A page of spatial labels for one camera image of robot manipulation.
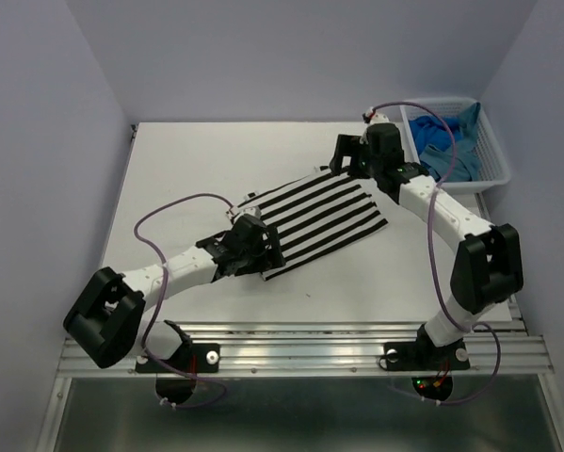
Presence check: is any teal tank top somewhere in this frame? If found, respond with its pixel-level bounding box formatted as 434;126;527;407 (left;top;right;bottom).
418;103;481;183

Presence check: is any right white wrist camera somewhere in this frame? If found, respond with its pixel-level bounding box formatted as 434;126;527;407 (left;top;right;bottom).
362;107;391;127

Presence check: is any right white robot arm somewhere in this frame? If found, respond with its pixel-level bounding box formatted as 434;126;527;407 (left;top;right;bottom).
330;122;524;367

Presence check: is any blue tank top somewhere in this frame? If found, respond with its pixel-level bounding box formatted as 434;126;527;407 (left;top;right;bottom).
409;116;452;155

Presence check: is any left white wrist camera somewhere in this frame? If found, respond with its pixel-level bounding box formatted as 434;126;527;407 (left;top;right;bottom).
226;205;262;223

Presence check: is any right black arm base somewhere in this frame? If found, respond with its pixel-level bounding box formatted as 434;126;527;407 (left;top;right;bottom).
378;340;471;402

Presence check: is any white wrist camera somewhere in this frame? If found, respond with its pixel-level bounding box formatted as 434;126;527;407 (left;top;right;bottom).
362;107;391;127
226;205;262;223

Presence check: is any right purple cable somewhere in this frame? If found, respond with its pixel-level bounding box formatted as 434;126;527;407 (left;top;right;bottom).
360;102;502;407

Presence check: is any black white striped tank top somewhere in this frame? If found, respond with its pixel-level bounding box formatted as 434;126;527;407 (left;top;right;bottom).
229;167;388;281

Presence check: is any aluminium mounting rail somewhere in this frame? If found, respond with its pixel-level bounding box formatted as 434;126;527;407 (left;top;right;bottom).
56;320;554;379

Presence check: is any white plastic basket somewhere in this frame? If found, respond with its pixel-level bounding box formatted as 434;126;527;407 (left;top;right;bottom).
399;97;511;195

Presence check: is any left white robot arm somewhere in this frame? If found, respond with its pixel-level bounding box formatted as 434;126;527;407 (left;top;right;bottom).
63;214;285;368

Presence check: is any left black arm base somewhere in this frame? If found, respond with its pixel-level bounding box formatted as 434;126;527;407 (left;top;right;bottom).
135;343;228;410

